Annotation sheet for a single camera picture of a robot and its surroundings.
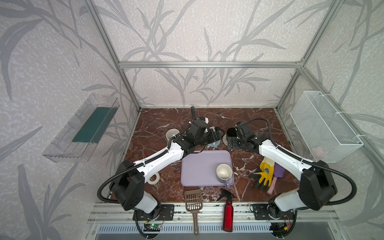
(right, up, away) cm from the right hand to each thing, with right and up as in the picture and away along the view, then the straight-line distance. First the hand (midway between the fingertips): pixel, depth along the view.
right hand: (235, 137), depth 89 cm
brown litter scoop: (-24, -33, -12) cm, 43 cm away
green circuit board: (-43, -42, -17) cm, 63 cm away
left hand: (-9, +4, -11) cm, 15 cm away
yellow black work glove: (+18, -17, -4) cm, 25 cm away
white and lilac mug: (-7, -20, -3) cm, 22 cm away
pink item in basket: (+37, -5, -16) cm, 41 cm away
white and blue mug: (-14, +5, -18) cm, 23 cm away
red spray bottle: (-8, -35, -19) cm, 41 cm away
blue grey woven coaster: (-13, -2, -14) cm, 19 cm away
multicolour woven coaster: (-8, +1, -12) cm, 15 cm away
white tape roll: (-46, -24, -5) cm, 52 cm away
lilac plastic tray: (-22, -18, 0) cm, 28 cm away
